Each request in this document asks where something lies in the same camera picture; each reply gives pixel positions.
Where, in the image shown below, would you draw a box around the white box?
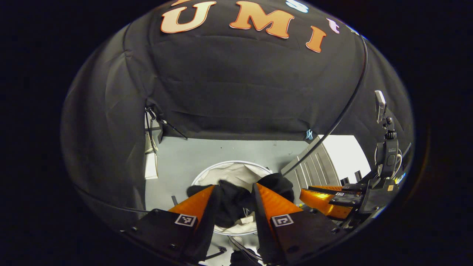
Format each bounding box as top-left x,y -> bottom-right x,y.
145,153 -> 159,180

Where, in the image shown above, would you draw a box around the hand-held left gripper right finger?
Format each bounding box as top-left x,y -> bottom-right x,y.
252,182 -> 342,266

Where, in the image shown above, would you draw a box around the black knitted garment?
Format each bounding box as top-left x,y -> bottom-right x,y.
187,173 -> 295,228

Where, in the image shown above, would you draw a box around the black clothes rack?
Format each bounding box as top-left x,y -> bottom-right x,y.
72,35 -> 369,215

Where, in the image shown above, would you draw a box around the black backdrop cloth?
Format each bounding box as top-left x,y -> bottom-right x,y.
60,0 -> 414,231

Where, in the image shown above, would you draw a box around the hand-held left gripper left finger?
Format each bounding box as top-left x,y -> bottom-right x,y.
120,184 -> 222,264

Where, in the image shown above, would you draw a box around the grey slatted panel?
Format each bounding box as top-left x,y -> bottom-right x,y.
281,137 -> 341,190

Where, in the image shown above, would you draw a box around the white laundry hamper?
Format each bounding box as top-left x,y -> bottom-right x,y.
191,160 -> 274,236

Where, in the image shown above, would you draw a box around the black cables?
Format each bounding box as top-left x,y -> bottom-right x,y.
145,106 -> 188,140

